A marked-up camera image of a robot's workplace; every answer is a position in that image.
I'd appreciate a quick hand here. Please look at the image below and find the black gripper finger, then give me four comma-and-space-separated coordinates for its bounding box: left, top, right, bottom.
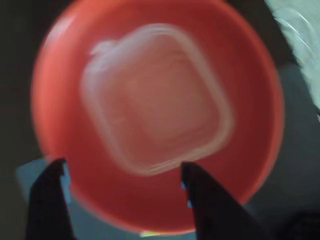
24, 158, 75, 240
180, 161, 274, 240

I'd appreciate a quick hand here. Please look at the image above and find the small clear plastic container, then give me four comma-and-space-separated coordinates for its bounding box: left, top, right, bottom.
79, 23, 235, 178

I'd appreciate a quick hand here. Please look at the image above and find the red bowl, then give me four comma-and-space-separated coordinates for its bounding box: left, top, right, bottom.
29, 0, 286, 234

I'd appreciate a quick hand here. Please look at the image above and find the black mat with WOWROBO print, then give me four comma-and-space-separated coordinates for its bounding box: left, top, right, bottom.
0, 0, 320, 240

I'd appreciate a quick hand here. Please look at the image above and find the translucent plastic item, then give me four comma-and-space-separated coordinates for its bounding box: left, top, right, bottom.
264, 0, 320, 115

